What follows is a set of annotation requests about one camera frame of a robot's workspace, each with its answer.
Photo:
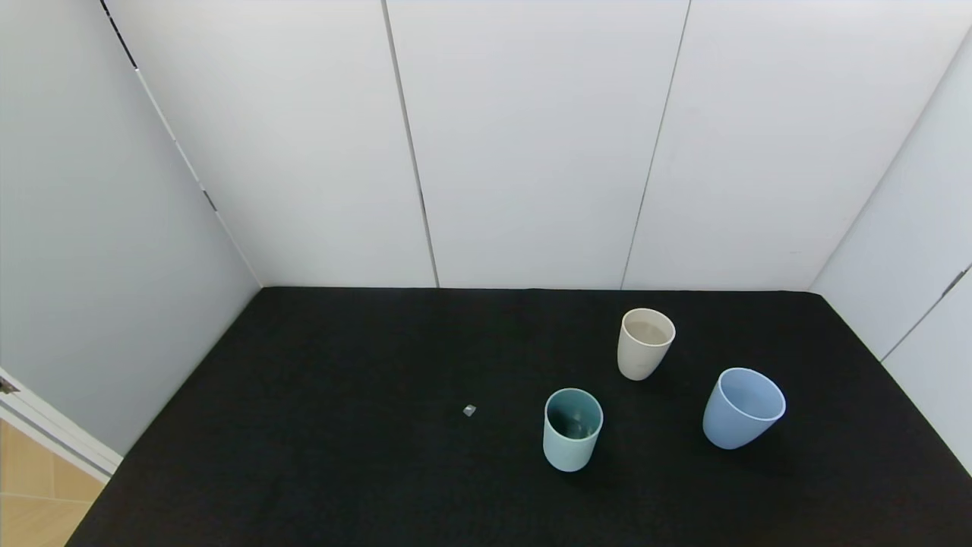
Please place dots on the light blue plastic cup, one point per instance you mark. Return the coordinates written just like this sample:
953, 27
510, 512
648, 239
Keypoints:
740, 414

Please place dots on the beige plastic cup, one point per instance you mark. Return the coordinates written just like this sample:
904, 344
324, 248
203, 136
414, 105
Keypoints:
645, 343

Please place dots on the teal plastic cup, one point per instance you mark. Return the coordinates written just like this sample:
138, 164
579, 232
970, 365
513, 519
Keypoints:
572, 431

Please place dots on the brass door hinge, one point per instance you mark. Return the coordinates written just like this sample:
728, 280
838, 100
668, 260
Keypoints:
6, 386

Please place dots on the black wall panel hinge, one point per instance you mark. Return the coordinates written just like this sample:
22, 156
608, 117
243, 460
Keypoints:
118, 32
209, 201
955, 281

